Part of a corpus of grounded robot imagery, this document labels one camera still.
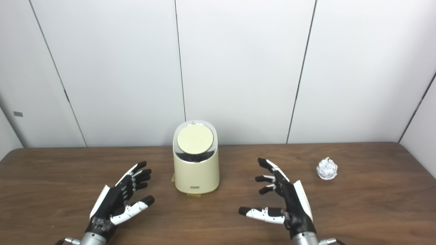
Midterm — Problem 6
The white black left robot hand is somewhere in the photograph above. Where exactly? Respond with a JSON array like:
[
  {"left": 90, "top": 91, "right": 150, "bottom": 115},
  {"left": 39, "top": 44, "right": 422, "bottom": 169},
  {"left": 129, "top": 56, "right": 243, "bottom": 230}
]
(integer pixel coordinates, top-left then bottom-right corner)
[{"left": 85, "top": 161, "right": 155, "bottom": 239}]

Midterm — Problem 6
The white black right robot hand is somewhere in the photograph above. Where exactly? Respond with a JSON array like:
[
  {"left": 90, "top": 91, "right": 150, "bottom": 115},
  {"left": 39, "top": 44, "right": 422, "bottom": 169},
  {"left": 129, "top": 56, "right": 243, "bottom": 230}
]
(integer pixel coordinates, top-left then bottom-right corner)
[{"left": 238, "top": 158, "right": 317, "bottom": 239}]

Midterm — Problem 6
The white paper ball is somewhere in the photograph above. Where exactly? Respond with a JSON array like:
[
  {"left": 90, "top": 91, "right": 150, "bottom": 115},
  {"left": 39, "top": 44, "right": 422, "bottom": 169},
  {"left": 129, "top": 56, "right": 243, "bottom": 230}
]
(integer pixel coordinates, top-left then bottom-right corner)
[{"left": 316, "top": 157, "right": 338, "bottom": 180}]

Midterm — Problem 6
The round cream bin lid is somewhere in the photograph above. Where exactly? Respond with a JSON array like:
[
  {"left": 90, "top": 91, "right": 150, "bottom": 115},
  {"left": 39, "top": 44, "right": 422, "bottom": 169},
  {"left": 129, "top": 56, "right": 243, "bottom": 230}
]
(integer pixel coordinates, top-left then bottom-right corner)
[{"left": 177, "top": 125, "right": 214, "bottom": 154}]

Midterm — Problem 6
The cream-colored trash bin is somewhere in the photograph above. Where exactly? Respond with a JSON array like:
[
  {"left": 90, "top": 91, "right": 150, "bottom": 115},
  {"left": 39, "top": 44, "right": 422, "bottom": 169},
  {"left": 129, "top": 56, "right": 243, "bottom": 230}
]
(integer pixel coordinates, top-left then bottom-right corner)
[{"left": 173, "top": 120, "right": 220, "bottom": 195}]

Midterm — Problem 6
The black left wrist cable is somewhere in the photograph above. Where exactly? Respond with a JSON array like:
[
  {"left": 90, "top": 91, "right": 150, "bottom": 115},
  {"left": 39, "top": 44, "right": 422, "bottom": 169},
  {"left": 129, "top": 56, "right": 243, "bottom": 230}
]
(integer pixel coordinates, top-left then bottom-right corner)
[{"left": 54, "top": 237, "right": 81, "bottom": 245}]

